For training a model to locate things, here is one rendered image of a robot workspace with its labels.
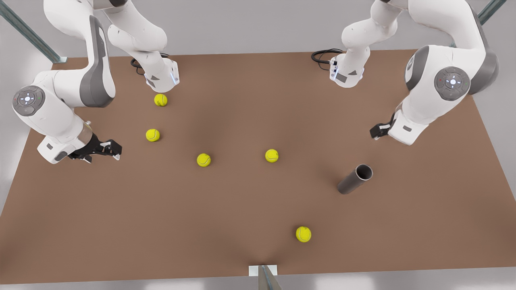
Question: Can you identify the grey tennis ball tube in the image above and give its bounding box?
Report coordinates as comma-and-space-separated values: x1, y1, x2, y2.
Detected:
337, 164, 373, 195

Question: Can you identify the black cable loop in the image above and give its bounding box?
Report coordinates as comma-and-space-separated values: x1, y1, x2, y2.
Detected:
311, 49, 344, 71
130, 52, 170, 76

